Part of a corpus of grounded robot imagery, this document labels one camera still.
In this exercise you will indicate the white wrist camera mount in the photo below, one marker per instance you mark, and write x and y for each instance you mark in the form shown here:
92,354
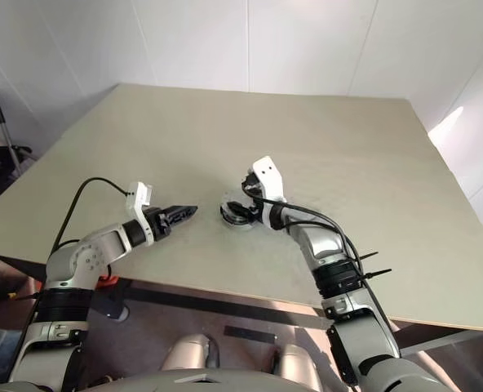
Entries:
141,195
268,177

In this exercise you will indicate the black zip tie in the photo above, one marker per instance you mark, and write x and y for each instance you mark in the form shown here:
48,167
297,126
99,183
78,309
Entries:
369,255
378,273

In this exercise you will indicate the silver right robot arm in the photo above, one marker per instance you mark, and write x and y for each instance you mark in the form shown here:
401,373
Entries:
319,245

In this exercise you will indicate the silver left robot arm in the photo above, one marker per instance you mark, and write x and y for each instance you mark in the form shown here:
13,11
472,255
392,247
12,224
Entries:
103,245

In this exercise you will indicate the silver robot torso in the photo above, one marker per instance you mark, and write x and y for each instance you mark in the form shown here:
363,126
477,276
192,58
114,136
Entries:
143,381

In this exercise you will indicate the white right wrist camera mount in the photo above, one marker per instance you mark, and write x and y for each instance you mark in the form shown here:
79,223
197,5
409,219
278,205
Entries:
268,177

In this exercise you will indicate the silver robot leg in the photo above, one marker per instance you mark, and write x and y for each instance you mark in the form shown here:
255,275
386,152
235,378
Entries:
188,353
294,365

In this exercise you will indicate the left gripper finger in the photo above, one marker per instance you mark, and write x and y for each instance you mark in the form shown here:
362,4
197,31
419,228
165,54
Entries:
182,210
180,220

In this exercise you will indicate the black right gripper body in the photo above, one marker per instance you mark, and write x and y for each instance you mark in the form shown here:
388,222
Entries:
257,211

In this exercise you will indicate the black table frame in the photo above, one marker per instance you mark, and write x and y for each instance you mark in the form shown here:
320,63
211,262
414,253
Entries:
225,304

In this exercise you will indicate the silver left robot leg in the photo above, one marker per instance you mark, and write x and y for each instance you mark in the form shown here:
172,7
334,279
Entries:
188,353

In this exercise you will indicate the black floor tape strip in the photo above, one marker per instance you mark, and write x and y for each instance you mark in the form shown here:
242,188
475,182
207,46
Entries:
249,333

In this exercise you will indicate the red black clamp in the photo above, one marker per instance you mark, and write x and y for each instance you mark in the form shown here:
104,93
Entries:
111,304

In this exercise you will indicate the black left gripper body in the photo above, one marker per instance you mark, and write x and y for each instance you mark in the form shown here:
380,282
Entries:
160,224

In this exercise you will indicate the silver right robot leg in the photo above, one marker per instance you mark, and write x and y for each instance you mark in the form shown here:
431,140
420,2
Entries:
294,365

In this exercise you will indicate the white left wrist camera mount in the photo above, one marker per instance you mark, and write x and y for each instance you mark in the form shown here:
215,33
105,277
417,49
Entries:
141,195

